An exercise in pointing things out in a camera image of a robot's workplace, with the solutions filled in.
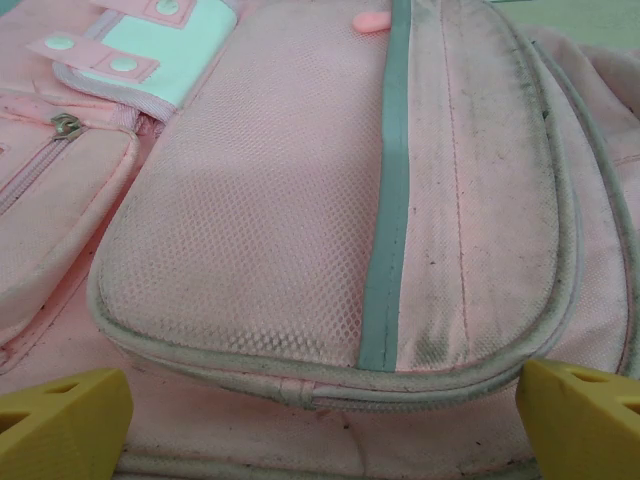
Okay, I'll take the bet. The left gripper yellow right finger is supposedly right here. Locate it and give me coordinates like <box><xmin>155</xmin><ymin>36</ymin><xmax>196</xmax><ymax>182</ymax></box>
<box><xmin>515</xmin><ymin>356</ymin><xmax>640</xmax><ymax>480</ymax></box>

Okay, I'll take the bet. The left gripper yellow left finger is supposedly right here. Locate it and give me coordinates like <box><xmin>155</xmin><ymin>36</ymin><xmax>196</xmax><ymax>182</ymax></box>
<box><xmin>0</xmin><ymin>367</ymin><xmax>134</xmax><ymax>480</ymax></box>

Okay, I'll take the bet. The pink school backpack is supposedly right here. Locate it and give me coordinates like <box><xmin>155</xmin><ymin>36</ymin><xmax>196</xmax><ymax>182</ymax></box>
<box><xmin>0</xmin><ymin>0</ymin><xmax>640</xmax><ymax>480</ymax></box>

